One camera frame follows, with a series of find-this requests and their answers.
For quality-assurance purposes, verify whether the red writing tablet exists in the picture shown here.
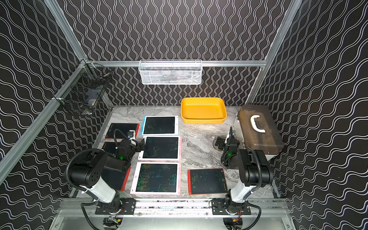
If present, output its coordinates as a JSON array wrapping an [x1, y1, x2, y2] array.
[[102, 167, 131, 191], [187, 168, 228, 195], [105, 123, 140, 140], [102, 142, 117, 156]]

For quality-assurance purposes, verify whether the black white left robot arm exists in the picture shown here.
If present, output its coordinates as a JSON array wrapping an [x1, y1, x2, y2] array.
[[65, 129, 145, 214]]

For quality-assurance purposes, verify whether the white writing tablet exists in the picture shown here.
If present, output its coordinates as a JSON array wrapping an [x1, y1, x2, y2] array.
[[130, 162, 182, 195], [138, 136, 182, 162]]

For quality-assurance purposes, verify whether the white toolbox brown lid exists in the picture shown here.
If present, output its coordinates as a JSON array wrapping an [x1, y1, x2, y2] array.
[[234, 104, 284, 161]]

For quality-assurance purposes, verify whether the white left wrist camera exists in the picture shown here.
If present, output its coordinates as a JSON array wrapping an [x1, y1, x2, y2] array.
[[126, 130, 136, 141]]

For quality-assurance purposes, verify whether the yellow plastic storage tray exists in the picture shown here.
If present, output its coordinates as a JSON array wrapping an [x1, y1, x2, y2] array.
[[181, 97, 227, 124]]

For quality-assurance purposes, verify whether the white wire mesh basket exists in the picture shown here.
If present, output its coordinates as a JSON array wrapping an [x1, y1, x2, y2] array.
[[138, 59, 203, 85]]

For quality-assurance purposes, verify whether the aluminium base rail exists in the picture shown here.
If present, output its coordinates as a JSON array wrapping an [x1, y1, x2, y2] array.
[[57, 198, 289, 218]]

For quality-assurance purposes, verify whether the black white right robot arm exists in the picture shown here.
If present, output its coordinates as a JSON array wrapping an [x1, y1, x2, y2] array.
[[216, 128, 273, 215]]

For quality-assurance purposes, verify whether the black wire mesh basket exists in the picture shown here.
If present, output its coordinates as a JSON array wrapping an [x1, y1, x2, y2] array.
[[56, 61, 113, 117]]

